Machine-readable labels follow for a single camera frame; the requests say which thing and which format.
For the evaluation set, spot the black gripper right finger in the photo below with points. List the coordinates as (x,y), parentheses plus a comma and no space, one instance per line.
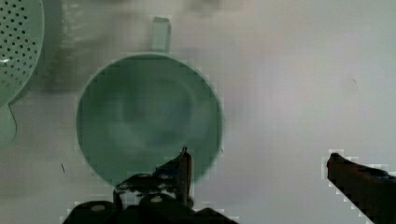
(371,190)

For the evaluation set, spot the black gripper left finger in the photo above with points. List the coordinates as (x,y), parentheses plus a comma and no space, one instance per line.
(172,178)

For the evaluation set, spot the green mug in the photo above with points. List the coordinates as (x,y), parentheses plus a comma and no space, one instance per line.
(141,111)

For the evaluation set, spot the green perforated colander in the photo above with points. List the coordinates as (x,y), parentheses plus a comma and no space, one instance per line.
(21,38)

